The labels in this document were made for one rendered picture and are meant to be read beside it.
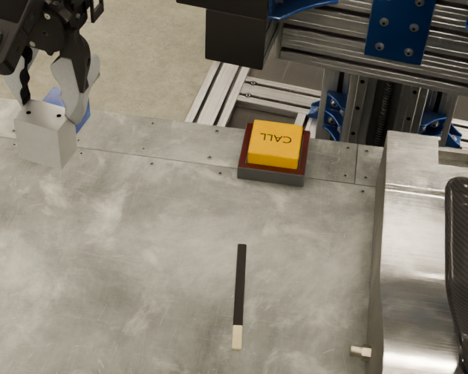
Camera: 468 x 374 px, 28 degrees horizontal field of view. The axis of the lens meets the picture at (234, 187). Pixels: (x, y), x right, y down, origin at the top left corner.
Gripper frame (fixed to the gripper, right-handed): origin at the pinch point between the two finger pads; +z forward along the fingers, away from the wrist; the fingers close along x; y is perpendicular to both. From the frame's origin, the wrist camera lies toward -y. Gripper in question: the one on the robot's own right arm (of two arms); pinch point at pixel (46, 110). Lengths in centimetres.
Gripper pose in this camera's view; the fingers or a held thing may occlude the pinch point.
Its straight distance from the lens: 97.0
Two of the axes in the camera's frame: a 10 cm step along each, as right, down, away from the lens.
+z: -0.4, 7.0, 7.1
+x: -9.4, -2.8, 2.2
